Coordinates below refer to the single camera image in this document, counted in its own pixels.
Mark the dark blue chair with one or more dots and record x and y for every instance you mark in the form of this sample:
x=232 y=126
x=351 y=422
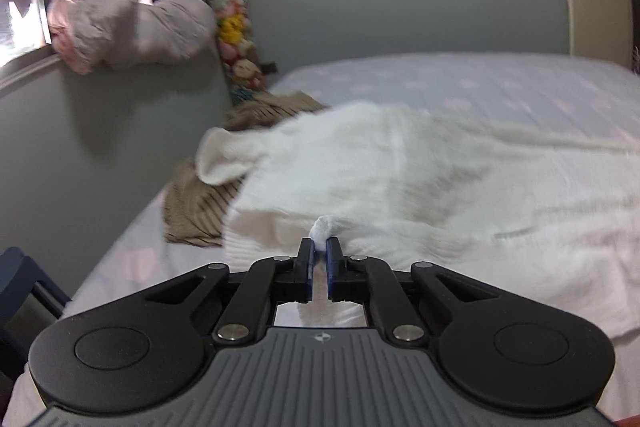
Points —
x=20 y=297

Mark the large white garment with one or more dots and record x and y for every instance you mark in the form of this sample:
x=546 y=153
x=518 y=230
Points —
x=400 y=177

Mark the polka dot bed sheet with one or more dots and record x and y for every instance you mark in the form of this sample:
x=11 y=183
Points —
x=450 y=79

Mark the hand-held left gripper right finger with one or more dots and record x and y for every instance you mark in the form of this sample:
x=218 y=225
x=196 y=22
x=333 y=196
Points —
x=330 y=267

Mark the stack of plush toys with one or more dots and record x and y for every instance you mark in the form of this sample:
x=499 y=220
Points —
x=235 y=27

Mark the brown knitted garment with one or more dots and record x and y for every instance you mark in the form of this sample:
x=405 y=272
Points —
x=197 y=212

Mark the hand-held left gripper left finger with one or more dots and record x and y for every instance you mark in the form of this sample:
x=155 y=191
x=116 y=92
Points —
x=310 y=267

